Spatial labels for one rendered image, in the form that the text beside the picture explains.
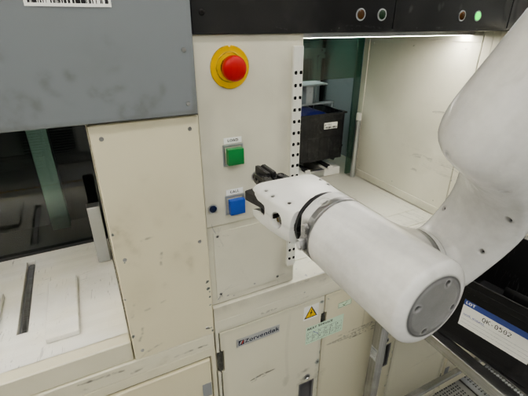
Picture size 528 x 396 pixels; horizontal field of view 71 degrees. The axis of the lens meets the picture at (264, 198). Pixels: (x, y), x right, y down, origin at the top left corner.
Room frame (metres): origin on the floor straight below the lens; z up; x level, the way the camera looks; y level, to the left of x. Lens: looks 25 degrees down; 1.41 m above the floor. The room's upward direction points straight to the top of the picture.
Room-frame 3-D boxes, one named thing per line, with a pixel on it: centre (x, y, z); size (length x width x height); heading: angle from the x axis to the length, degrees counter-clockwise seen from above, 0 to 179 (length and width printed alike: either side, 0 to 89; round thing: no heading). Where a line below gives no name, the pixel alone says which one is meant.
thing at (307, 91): (1.43, -0.16, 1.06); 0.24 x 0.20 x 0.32; 116
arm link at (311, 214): (0.37, -0.08, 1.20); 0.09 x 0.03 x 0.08; 116
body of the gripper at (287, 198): (0.43, -0.05, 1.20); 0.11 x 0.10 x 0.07; 26
